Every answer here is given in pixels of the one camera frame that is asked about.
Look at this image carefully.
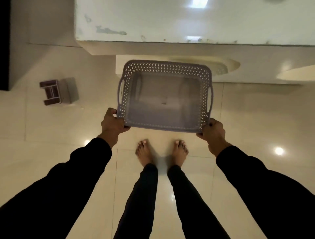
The pink divided organizer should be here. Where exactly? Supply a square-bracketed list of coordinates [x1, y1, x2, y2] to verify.
[39, 77, 80, 106]

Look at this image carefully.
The grey perforated plastic basket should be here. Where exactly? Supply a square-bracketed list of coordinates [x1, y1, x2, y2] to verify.
[116, 59, 214, 133]

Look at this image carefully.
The person's left leg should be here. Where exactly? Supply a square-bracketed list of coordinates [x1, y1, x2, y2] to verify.
[114, 139, 159, 239]

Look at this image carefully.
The person's right hand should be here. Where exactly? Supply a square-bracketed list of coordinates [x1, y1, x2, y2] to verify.
[196, 118, 232, 158]

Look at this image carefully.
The person's leg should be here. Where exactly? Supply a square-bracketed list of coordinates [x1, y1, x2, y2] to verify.
[114, 139, 159, 239]
[167, 140, 231, 239]

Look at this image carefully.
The white table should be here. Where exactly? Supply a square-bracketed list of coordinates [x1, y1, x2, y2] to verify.
[75, 0, 315, 85]

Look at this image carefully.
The person's right leg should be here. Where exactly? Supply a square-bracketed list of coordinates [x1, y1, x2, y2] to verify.
[167, 140, 231, 239]

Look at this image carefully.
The person's left forearm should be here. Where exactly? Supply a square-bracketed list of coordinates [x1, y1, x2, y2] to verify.
[0, 137, 113, 239]

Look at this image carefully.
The person's right forearm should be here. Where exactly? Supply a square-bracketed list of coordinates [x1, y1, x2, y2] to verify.
[216, 145, 315, 239]

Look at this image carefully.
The person's left hand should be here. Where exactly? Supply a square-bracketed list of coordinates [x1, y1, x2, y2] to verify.
[98, 107, 131, 149]

